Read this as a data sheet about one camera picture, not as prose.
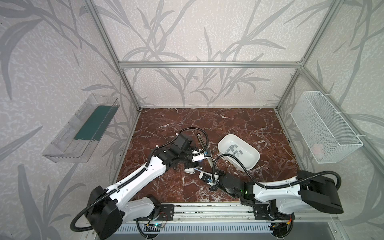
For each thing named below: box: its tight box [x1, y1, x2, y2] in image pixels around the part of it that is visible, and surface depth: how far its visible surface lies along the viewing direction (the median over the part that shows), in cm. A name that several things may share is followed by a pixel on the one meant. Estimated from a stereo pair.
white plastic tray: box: [218, 134, 261, 172], surface depth 98 cm
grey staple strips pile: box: [225, 144, 244, 157], surface depth 98 cm
